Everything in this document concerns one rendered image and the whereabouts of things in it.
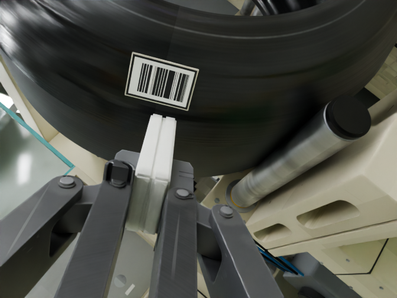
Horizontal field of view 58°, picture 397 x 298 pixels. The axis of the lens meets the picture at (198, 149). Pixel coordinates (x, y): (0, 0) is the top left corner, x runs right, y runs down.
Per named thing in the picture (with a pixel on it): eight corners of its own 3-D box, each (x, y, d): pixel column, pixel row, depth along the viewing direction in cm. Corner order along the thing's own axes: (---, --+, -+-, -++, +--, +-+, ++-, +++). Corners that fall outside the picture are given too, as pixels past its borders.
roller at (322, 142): (233, 181, 66) (255, 189, 67) (225, 203, 65) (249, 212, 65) (333, 86, 34) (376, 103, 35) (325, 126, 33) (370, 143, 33)
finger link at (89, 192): (120, 245, 14) (42, 231, 14) (137, 177, 19) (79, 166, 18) (125, 214, 13) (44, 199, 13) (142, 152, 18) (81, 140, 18)
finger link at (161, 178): (152, 177, 15) (170, 181, 15) (164, 115, 21) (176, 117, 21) (140, 234, 16) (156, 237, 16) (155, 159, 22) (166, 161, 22)
